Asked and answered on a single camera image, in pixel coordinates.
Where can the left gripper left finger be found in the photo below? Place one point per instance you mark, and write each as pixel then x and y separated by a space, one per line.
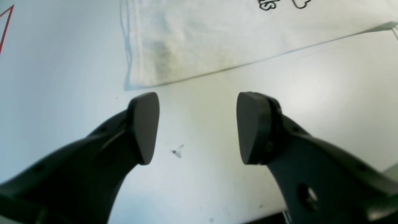
pixel 78 184

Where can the white printed T-shirt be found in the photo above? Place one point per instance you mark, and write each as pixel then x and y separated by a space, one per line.
pixel 168 41

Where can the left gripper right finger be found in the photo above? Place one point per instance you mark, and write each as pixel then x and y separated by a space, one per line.
pixel 320 182

